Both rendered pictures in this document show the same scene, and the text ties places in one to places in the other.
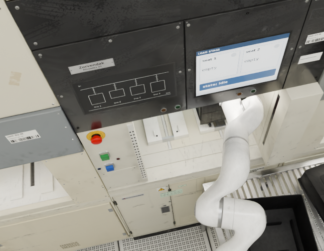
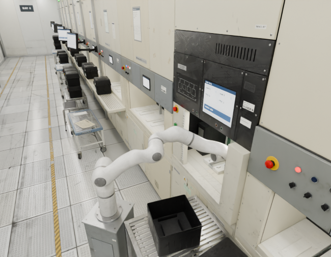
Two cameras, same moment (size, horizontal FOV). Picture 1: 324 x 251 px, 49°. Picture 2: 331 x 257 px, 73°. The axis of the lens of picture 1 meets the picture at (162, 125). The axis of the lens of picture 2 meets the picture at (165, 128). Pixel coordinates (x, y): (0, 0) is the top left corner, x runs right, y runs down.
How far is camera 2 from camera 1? 139 cm
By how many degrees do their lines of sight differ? 56
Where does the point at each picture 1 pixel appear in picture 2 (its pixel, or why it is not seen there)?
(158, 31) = (197, 60)
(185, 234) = not seen: hidden behind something
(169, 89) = (196, 97)
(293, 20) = (237, 83)
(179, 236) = not seen: hidden behind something
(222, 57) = (212, 90)
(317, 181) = (222, 245)
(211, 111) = not seen: hidden behind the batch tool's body
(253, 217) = (153, 147)
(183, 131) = (218, 170)
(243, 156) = (178, 129)
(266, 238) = (171, 229)
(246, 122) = (209, 144)
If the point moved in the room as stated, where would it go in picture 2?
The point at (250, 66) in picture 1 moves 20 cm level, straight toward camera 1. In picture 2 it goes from (221, 106) to (187, 105)
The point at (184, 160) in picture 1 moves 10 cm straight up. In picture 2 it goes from (201, 175) to (202, 165)
